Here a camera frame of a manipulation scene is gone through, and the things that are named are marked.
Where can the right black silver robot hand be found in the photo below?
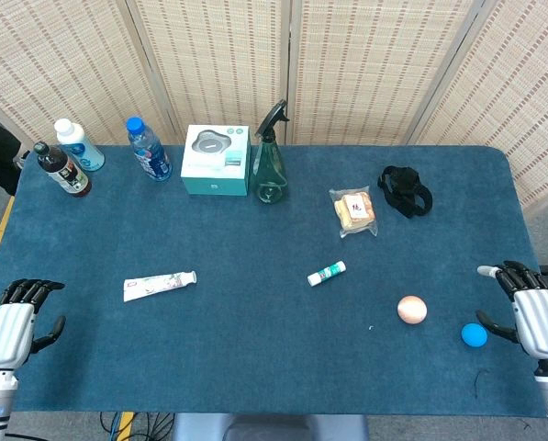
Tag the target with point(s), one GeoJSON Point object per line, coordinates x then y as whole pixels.
{"type": "Point", "coordinates": [537, 321]}

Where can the bread in clear bag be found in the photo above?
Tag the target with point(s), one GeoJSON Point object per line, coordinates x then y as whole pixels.
{"type": "Point", "coordinates": [354, 211]}

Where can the white floral toothpaste tube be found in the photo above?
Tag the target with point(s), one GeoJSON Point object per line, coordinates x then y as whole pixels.
{"type": "Point", "coordinates": [149, 287]}

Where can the dark tea bottle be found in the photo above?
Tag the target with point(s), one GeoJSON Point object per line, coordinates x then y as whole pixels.
{"type": "Point", "coordinates": [64, 172]}

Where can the teal white product box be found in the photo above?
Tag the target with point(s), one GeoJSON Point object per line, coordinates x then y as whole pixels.
{"type": "Point", "coordinates": [214, 161]}

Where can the woven folding screen panel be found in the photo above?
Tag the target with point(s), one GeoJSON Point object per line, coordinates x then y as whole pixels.
{"type": "Point", "coordinates": [214, 59]}
{"type": "Point", "coordinates": [521, 92]}
{"type": "Point", "coordinates": [62, 59]}
{"type": "Point", "coordinates": [370, 69]}

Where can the black thread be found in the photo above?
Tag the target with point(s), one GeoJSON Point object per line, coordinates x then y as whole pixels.
{"type": "Point", "coordinates": [477, 383]}

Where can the blue-capped water bottle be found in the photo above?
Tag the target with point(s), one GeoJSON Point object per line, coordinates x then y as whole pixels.
{"type": "Point", "coordinates": [152, 156]}

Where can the green spray bottle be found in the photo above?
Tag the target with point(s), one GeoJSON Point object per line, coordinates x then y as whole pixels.
{"type": "Point", "coordinates": [269, 170]}

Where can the blue table mat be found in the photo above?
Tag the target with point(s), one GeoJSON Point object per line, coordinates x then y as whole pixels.
{"type": "Point", "coordinates": [255, 344]}

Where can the white green glue stick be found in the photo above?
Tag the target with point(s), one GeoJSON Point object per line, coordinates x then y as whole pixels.
{"type": "Point", "coordinates": [326, 273]}

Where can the white milk bottle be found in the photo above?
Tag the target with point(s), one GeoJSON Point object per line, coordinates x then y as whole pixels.
{"type": "Point", "coordinates": [78, 147]}

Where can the pink ball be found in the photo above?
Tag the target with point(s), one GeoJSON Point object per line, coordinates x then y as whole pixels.
{"type": "Point", "coordinates": [411, 310]}

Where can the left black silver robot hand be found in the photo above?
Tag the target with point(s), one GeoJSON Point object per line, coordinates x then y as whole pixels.
{"type": "Point", "coordinates": [5, 333]}

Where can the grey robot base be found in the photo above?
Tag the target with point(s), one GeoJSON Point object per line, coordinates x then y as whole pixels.
{"type": "Point", "coordinates": [269, 428]}

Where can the blue ball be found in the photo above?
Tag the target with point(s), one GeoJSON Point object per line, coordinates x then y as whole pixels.
{"type": "Point", "coordinates": [474, 334]}

